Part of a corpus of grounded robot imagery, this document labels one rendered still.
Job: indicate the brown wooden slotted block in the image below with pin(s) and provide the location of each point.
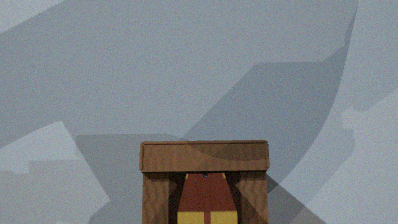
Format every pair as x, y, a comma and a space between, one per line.
164, 165

